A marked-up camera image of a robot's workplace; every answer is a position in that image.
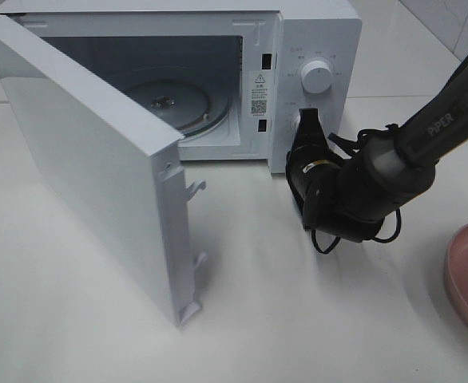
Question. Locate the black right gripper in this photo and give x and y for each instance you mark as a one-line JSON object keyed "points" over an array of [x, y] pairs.
{"points": [[310, 160]]}

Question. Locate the white microwave door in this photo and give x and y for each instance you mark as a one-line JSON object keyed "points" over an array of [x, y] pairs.
{"points": [[112, 162]]}

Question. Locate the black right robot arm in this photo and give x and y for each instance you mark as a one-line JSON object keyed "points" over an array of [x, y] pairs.
{"points": [[347, 188]]}

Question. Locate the lower white timer knob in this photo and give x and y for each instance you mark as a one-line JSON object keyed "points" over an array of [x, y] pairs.
{"points": [[294, 122]]}

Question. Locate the upper white power knob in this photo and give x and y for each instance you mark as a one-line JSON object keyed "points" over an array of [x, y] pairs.
{"points": [[316, 76]]}

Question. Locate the white warning label sticker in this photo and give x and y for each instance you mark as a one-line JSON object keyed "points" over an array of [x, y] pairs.
{"points": [[258, 94]]}

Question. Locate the white microwave oven body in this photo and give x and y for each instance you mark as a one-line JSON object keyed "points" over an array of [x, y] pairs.
{"points": [[213, 43]]}

